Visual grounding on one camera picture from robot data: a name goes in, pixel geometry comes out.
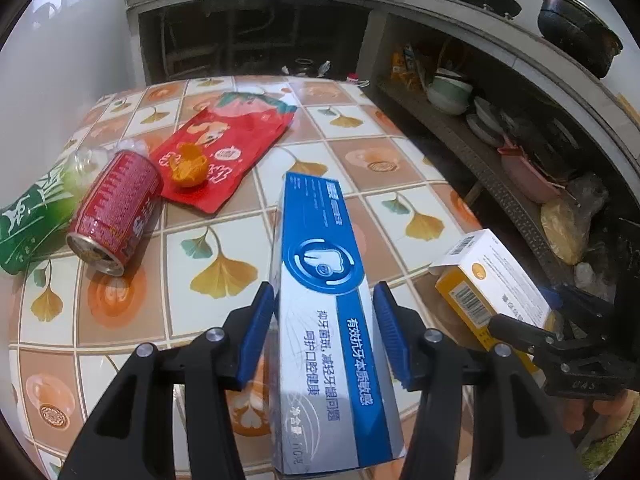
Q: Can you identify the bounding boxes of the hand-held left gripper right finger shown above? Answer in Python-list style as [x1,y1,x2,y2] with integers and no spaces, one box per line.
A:
[372,281,588,480]

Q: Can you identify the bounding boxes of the yellow white carton box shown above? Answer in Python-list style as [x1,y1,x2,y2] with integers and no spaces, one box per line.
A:
[430,229,558,376]

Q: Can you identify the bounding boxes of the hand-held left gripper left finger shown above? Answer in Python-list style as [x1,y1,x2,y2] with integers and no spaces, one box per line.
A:
[60,281,276,480]

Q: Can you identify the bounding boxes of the blue white toothpaste box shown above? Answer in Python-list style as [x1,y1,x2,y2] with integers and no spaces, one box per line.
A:
[270,171,407,478]

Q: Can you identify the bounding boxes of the stack of green white bowls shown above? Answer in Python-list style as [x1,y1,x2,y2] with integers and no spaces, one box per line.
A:
[426,74,474,116]

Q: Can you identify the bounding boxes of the red drink can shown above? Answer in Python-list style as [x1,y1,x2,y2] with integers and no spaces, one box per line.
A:
[66,150,163,277]

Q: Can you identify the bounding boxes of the stack of white plates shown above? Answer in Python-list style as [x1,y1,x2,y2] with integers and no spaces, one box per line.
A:
[466,96,516,147]

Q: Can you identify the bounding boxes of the wooden cutting board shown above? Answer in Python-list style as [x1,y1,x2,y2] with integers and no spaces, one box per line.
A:
[617,92,640,126]

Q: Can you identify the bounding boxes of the grey concrete counter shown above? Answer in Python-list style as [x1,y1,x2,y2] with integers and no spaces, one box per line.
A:
[125,0,640,321]

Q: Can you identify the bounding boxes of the bag of yellow round cakes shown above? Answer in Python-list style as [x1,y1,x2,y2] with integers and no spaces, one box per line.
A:
[540,175,608,266]

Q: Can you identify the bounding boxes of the orange peel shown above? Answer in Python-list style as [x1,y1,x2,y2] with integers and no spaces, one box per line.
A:
[167,142,210,188]

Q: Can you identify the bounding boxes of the orange packets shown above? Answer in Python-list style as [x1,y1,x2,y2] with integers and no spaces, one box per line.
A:
[389,42,426,92]

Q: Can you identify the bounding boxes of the person's right hand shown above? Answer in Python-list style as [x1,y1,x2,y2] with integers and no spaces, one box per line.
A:
[560,387,640,441]

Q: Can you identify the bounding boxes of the red snack bag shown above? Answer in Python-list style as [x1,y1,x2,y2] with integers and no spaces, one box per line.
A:
[149,91,297,215]

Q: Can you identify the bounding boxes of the green snack packet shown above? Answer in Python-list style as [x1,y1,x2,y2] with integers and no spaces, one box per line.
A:
[0,150,113,276]

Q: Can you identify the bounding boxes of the pink plastic basin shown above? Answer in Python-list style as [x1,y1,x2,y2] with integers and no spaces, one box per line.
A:
[497,146,568,204]

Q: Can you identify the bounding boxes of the white crumpled wad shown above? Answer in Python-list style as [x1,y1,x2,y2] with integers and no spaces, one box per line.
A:
[114,136,151,160]

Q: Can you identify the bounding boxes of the black cooking pot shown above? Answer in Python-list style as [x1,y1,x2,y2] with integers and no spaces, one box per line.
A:
[537,0,624,79]

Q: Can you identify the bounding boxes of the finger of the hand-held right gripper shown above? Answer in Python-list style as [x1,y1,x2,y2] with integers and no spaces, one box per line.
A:
[487,312,558,361]
[547,282,616,321]

